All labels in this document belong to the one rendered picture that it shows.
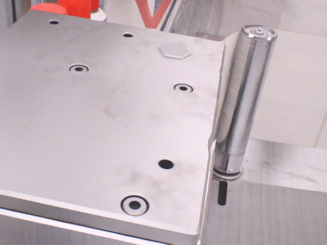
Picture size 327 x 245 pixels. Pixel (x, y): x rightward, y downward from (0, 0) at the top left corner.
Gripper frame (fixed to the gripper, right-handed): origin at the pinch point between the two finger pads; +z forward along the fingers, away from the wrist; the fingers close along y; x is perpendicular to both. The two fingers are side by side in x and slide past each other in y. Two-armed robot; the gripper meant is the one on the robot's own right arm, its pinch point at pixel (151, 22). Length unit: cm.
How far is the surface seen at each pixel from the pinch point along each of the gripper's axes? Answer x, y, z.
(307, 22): -20.7, 7.0, -0.4
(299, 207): -21.2, -14.7, 14.0
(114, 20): 6.4, 6.3, 3.2
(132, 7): 4.0, 7.0, 1.0
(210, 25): -7, 48, 18
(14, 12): 18.8, 0.2, 1.5
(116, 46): -3.5, -34.7, -12.6
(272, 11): -23, 65, 18
